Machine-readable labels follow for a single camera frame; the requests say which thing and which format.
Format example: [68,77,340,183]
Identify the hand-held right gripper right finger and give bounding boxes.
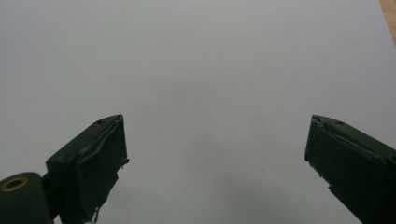
[304,114,396,224]

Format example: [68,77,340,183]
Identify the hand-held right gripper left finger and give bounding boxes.
[45,114,130,224]

